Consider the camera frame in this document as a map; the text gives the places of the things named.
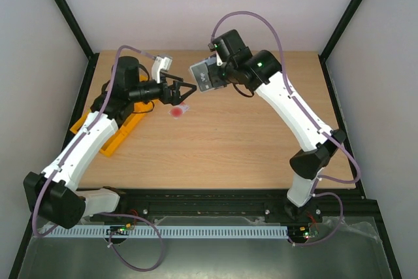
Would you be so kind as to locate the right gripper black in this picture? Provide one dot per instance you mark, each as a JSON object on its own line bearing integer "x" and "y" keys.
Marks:
{"x": 213, "y": 74}

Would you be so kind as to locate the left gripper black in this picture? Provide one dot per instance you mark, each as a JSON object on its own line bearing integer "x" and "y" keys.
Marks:
{"x": 175, "y": 98}

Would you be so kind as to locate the dark blue card holder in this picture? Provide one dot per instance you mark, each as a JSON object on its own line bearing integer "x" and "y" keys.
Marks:
{"x": 209, "y": 61}

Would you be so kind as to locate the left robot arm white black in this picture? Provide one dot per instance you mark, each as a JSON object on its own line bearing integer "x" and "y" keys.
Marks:
{"x": 53, "y": 194}

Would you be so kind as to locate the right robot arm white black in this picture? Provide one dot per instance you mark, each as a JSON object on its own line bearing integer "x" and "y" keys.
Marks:
{"x": 262, "y": 74}

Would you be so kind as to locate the red dot card on table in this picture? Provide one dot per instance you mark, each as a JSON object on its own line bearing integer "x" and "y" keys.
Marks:
{"x": 178, "y": 110}

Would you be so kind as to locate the yellow three-compartment bin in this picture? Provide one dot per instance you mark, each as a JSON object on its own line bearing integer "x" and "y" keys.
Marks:
{"x": 112, "y": 144}

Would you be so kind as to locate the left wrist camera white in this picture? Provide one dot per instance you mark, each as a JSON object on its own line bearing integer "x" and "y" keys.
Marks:
{"x": 161, "y": 63}

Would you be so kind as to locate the left black frame post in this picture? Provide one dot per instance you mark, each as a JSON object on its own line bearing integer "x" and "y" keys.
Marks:
{"x": 75, "y": 28}

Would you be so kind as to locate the black frame post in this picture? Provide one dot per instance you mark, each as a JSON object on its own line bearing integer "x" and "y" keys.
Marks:
{"x": 75, "y": 28}
{"x": 341, "y": 26}

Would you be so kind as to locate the black aluminium rail base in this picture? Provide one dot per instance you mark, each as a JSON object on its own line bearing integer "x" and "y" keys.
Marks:
{"x": 272, "y": 205}

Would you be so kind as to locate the right black frame post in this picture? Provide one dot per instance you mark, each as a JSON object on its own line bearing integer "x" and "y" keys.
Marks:
{"x": 341, "y": 26}

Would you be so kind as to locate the white slotted cable duct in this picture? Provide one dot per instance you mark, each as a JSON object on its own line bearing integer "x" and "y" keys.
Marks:
{"x": 173, "y": 232}

